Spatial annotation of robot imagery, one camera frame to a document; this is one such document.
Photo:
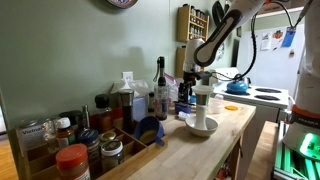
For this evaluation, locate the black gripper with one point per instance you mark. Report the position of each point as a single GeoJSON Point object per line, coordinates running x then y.
{"type": "Point", "coordinates": [190, 78]}

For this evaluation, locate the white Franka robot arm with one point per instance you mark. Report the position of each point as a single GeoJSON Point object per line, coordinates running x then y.
{"type": "Point", "coordinates": [216, 40]}

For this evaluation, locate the round translucent plastic container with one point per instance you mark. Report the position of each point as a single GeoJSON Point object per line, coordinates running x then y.
{"type": "Point", "coordinates": [215, 107]}

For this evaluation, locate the blue measuring cup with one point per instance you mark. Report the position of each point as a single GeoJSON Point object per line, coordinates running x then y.
{"type": "Point", "coordinates": [148, 130]}

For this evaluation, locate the clear zip plastic bag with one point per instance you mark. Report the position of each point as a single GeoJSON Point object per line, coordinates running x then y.
{"type": "Point", "coordinates": [172, 86]}

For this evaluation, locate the crumpled white paper napkin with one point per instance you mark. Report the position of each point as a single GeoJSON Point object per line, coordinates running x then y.
{"type": "Point", "coordinates": [183, 116]}

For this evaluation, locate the dark jar with nutrition label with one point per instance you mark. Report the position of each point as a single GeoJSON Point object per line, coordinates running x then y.
{"type": "Point", "coordinates": [161, 105]}

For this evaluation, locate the small dark bottle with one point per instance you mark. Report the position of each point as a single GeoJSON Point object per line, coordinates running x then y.
{"type": "Point", "coordinates": [151, 101]}

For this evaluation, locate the tall black bottle pump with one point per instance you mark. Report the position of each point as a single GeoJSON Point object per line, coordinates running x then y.
{"type": "Point", "coordinates": [161, 70]}

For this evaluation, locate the white ceramic bowl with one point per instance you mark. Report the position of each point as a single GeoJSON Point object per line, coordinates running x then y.
{"type": "Point", "coordinates": [210, 128]}

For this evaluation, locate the pale blue box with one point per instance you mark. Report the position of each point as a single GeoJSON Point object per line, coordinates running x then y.
{"type": "Point", "coordinates": [140, 108]}

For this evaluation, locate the round orange plastic lid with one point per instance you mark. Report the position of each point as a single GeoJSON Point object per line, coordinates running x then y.
{"type": "Point", "coordinates": [231, 108]}

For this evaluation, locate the crumpled white plastic bag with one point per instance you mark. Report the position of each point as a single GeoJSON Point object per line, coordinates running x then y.
{"type": "Point", "coordinates": [133, 86]}

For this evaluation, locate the blue kettle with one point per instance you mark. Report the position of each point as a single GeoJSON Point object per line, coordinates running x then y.
{"type": "Point", "coordinates": [237, 87]}

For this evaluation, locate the steel and black pepper grinder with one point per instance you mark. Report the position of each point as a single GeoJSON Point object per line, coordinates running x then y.
{"type": "Point", "coordinates": [127, 110]}

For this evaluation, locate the red package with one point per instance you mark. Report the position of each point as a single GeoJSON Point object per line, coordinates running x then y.
{"type": "Point", "coordinates": [116, 116]}

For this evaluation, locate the wooden organizer tray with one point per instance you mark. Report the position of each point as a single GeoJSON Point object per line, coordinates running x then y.
{"type": "Point", "coordinates": [133, 156]}

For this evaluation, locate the black stove burner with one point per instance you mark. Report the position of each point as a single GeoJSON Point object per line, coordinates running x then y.
{"type": "Point", "coordinates": [268, 90]}
{"type": "Point", "coordinates": [267, 97]}

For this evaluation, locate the white electric stove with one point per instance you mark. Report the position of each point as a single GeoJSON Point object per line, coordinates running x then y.
{"type": "Point", "coordinates": [266, 113]}

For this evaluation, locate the brown bottle black cap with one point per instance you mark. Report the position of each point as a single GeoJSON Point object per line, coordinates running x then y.
{"type": "Point", "coordinates": [103, 115]}

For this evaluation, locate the jar with gold lid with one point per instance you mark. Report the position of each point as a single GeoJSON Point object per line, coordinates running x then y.
{"type": "Point", "coordinates": [108, 136]}

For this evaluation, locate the black hanging pan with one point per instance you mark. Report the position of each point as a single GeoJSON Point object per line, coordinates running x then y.
{"type": "Point", "coordinates": [217, 13]}

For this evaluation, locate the white refrigerator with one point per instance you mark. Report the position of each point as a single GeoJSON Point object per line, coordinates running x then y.
{"type": "Point", "coordinates": [273, 70]}

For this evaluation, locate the spice jar white rimmed lid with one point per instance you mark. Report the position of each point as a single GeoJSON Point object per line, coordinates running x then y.
{"type": "Point", "coordinates": [112, 155]}

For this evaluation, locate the white paper note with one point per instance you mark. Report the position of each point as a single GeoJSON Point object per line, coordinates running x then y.
{"type": "Point", "coordinates": [265, 41]}

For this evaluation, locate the small slim metal bottle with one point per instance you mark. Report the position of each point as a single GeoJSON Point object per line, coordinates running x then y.
{"type": "Point", "coordinates": [86, 116]}

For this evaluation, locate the jar with blue lid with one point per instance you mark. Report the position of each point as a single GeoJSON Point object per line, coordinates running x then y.
{"type": "Point", "coordinates": [89, 141]}

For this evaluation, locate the colourful paper note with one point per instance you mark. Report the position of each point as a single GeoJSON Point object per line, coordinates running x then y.
{"type": "Point", "coordinates": [277, 38]}

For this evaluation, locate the jar with wide black lid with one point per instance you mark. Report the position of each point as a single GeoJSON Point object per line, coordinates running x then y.
{"type": "Point", "coordinates": [70, 115]}

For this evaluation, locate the blue hanging tag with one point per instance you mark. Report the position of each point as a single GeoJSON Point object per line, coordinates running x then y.
{"type": "Point", "coordinates": [288, 37]}

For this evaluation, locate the spice bottle white cap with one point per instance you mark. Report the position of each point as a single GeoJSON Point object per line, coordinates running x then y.
{"type": "Point", "coordinates": [65, 131]}

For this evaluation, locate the large jar orange red lid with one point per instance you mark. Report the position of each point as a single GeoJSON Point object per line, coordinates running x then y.
{"type": "Point", "coordinates": [72, 163]}

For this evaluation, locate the clear glass jar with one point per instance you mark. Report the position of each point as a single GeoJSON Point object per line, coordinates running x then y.
{"type": "Point", "coordinates": [49, 133]}

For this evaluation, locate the jar with white Vietnam label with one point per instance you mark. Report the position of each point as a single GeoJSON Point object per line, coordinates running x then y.
{"type": "Point", "coordinates": [30, 135]}

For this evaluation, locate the white wall outlet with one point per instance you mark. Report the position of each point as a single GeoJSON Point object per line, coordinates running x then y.
{"type": "Point", "coordinates": [127, 76]}

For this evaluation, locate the wooden wall spice rack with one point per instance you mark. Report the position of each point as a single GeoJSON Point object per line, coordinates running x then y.
{"type": "Point", "coordinates": [191, 23]}

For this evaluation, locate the round wall plate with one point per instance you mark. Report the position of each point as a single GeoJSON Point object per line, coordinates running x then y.
{"type": "Point", "coordinates": [122, 2]}

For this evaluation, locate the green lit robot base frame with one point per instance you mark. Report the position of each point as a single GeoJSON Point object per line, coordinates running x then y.
{"type": "Point", "coordinates": [293, 163]}

